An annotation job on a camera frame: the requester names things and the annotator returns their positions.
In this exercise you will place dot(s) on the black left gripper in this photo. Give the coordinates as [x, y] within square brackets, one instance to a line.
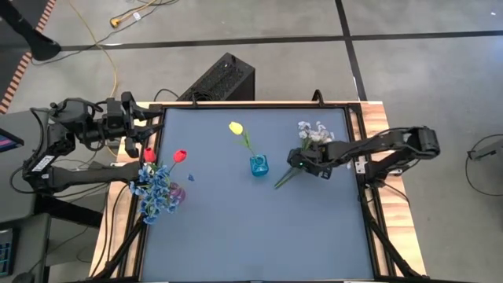
[116, 118]

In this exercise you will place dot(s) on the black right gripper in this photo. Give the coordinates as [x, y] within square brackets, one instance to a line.
[310, 159]

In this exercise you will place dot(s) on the white artificial flower bunch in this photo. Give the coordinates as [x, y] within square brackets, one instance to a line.
[314, 135]

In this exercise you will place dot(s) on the red artificial tulip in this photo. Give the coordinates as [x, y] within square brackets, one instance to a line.
[180, 156]
[149, 155]

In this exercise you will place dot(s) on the blue cut glass vase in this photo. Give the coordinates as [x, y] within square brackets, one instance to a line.
[259, 167]

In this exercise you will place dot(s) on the yellow artificial tulip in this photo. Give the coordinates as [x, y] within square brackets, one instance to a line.
[236, 127]

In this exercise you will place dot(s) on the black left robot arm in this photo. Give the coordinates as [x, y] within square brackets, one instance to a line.
[90, 175]

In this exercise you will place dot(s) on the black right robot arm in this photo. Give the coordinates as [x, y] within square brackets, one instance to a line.
[393, 141]

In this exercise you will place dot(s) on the pink ribbed glass vase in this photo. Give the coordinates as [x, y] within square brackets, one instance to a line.
[178, 193]

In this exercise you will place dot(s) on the black arched clamp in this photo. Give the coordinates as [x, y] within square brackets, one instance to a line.
[318, 91]

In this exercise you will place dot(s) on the black computer tower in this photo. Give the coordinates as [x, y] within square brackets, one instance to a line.
[224, 78]

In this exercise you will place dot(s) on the blue-grey table mat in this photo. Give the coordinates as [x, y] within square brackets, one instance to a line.
[255, 255]

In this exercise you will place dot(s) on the walking person legs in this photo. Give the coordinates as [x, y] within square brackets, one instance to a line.
[39, 47]

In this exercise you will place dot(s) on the tablet screen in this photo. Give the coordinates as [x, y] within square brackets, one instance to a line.
[8, 141]

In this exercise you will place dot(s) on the grey cart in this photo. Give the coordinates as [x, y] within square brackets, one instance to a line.
[15, 204]

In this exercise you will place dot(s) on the grey stand base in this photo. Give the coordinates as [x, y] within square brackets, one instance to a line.
[491, 149]

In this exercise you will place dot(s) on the black computer mouse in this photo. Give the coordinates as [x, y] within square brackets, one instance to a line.
[23, 278]

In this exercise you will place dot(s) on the black metal table frame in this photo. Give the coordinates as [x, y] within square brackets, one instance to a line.
[255, 106]

